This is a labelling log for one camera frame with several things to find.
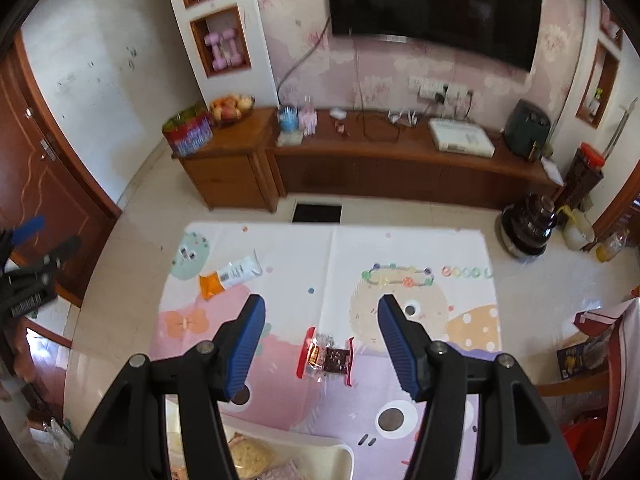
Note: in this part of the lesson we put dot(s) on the pink toy figure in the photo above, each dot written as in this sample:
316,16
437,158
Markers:
308,120

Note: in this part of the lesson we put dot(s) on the black air fryer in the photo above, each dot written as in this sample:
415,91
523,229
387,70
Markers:
526,130

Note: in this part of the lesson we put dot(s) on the white plastic bucket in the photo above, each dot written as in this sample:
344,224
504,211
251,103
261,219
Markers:
578,231

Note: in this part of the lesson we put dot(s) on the golden pastry clear bag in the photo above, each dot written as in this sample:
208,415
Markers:
251,457

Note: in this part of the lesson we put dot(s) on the small wooden drawer cabinet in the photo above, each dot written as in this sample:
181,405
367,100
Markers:
233,169

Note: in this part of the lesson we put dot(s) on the orange white snack bar packet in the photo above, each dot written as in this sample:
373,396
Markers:
231,275

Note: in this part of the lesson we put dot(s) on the black wall television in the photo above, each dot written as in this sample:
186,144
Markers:
506,30

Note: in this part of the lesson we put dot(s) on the cartoon printed tablecloth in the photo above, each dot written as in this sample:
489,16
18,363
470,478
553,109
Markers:
331,277

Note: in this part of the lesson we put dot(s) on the pink dumbbells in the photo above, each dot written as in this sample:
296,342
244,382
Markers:
225,49

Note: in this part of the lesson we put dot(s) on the long wooden tv cabinet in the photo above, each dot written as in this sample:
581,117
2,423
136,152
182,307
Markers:
365,155

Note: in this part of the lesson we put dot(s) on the white set-top box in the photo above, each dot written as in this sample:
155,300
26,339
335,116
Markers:
451,136

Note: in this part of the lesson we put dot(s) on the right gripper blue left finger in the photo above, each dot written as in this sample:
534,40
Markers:
238,342

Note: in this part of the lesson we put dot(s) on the wooden chair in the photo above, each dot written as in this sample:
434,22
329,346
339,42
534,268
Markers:
603,437

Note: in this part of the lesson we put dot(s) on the white wall power strip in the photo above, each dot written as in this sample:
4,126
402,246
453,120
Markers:
429,88

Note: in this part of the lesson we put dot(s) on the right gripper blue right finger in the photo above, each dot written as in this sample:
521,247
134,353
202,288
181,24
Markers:
406,343

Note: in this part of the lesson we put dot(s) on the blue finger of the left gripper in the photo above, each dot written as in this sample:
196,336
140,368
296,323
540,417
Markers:
23,233
54,260

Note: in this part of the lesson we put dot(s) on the white plastic tray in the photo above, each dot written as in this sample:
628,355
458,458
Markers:
270,430

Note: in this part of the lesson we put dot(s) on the dark stacked cooking pot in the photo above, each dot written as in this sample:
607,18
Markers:
525,227

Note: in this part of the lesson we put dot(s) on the red round tin box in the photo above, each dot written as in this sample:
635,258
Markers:
189,130

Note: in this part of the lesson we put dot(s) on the dark tall bin red lid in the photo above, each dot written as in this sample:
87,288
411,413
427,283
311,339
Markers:
584,174

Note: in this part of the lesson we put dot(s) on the brown wooden door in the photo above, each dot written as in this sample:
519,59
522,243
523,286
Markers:
41,175

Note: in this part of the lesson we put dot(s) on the fruit bowl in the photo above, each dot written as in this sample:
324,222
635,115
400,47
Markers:
230,109

